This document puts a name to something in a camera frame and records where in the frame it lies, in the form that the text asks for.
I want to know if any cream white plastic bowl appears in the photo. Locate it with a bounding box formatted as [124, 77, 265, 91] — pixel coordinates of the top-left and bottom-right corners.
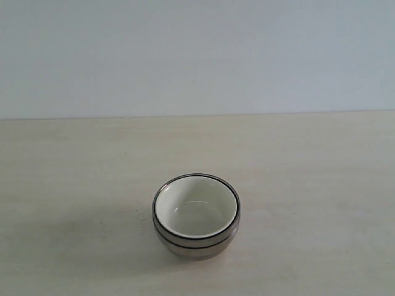
[154, 175, 238, 238]

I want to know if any ribbed stainless steel bowl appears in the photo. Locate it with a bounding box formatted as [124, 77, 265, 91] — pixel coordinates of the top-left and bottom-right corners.
[151, 173, 241, 249]

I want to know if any smooth stainless steel bowl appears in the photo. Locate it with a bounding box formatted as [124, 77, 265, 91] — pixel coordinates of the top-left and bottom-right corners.
[156, 231, 237, 261]

